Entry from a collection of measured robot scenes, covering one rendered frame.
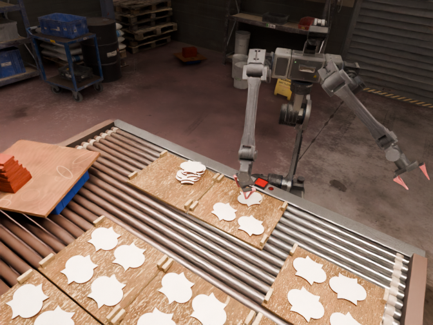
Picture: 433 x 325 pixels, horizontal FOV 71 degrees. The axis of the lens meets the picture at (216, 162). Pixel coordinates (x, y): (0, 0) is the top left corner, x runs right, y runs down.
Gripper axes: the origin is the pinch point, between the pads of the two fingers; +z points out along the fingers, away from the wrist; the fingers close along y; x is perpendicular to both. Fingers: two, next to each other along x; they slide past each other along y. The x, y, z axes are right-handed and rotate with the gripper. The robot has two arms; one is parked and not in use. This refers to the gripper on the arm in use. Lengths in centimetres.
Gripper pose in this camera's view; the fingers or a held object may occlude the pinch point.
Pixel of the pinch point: (242, 191)
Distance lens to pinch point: 160.8
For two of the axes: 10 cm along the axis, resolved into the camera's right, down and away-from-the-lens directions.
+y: 3.3, 5.7, -7.5
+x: 9.4, -1.6, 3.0
